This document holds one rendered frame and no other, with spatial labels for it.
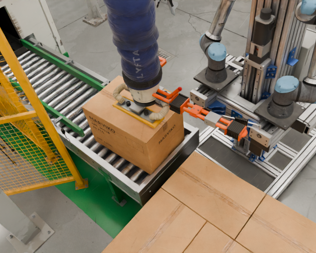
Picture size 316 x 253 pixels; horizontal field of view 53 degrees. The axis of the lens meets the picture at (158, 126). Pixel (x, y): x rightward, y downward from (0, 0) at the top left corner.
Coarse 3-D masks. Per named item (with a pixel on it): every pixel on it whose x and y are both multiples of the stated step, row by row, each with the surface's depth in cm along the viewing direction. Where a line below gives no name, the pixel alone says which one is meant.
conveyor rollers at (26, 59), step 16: (32, 64) 338; (48, 64) 332; (16, 80) 321; (32, 80) 315; (48, 80) 312; (64, 80) 311; (80, 80) 306; (48, 96) 296; (64, 96) 297; (80, 96) 291; (48, 112) 282; (64, 112) 282; (64, 128) 267; (96, 144) 252; (112, 160) 243
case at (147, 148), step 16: (112, 80) 240; (96, 96) 230; (112, 96) 228; (128, 96) 226; (96, 112) 219; (112, 112) 217; (96, 128) 234; (112, 128) 215; (128, 128) 207; (144, 128) 205; (160, 128) 204; (176, 128) 224; (112, 144) 235; (128, 144) 216; (144, 144) 199; (160, 144) 214; (176, 144) 236; (128, 160) 237; (144, 160) 217; (160, 160) 225
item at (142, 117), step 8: (112, 104) 196; (120, 104) 194; (128, 104) 191; (128, 112) 190; (136, 112) 188; (144, 112) 184; (152, 112) 187; (144, 120) 184; (152, 120) 183; (160, 120) 183
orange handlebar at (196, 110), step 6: (162, 60) 200; (162, 66) 198; (162, 90) 182; (156, 96) 180; (162, 96) 179; (168, 102) 176; (186, 108) 170; (192, 108) 169; (198, 108) 169; (192, 114) 169; (198, 114) 167; (222, 120) 163; (228, 120) 162; (222, 126) 160; (246, 132) 156
